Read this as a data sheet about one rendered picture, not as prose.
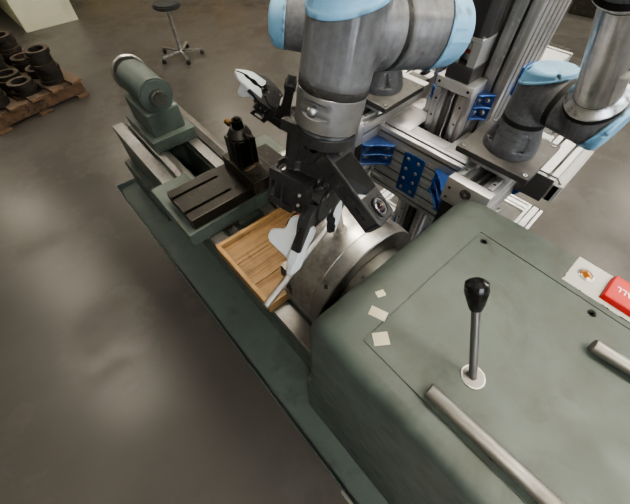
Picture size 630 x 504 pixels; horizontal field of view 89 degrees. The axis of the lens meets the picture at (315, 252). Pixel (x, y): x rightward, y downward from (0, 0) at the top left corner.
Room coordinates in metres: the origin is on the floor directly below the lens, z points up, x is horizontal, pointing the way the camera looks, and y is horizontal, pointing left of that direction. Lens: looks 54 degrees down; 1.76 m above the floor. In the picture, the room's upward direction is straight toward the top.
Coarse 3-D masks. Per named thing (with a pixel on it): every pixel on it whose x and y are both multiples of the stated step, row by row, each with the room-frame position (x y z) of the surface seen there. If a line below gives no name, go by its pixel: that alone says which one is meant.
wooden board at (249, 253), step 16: (256, 224) 0.74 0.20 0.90; (272, 224) 0.76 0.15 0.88; (224, 240) 0.67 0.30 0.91; (240, 240) 0.69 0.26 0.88; (256, 240) 0.69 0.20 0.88; (224, 256) 0.61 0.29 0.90; (240, 256) 0.62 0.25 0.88; (256, 256) 0.62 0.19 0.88; (272, 256) 0.62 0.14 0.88; (240, 272) 0.54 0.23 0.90; (256, 272) 0.56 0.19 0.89; (272, 272) 0.56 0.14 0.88; (256, 288) 0.49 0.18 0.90; (272, 288) 0.50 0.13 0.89; (272, 304) 0.43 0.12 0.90
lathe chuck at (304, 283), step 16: (320, 224) 0.46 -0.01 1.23; (352, 224) 0.45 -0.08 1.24; (336, 240) 0.42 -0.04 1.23; (352, 240) 0.41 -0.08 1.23; (320, 256) 0.39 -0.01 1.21; (336, 256) 0.38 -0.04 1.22; (304, 272) 0.37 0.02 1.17; (320, 272) 0.36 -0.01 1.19; (304, 288) 0.35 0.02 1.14; (304, 304) 0.33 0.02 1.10
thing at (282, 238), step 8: (296, 216) 0.29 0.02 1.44; (288, 224) 0.29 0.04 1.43; (296, 224) 0.29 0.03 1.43; (272, 232) 0.29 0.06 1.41; (280, 232) 0.29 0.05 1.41; (288, 232) 0.28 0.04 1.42; (312, 232) 0.28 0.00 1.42; (272, 240) 0.28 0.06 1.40; (280, 240) 0.28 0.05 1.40; (288, 240) 0.28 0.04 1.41; (280, 248) 0.27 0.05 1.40; (288, 248) 0.27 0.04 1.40; (304, 248) 0.26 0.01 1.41; (288, 256) 0.26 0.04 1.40; (296, 256) 0.25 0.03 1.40; (304, 256) 0.26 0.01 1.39; (288, 264) 0.25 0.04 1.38; (296, 264) 0.25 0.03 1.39; (288, 272) 0.25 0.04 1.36
